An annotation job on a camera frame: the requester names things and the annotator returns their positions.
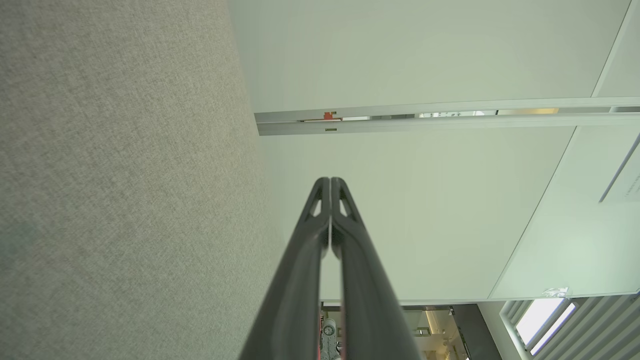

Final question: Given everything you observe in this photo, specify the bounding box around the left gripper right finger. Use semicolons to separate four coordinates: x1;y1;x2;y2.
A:
331;177;424;360

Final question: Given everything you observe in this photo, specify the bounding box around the grey machine with round gauge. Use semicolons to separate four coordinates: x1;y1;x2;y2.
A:
320;312;344;360

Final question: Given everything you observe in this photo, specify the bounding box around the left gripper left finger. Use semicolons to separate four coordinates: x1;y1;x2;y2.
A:
239;177;332;360

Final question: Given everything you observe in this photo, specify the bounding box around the window with grey blinds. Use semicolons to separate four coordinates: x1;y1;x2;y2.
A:
500;292;640;360

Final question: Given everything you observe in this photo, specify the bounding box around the aluminium partition frame rail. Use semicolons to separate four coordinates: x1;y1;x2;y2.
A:
254;96;640;137

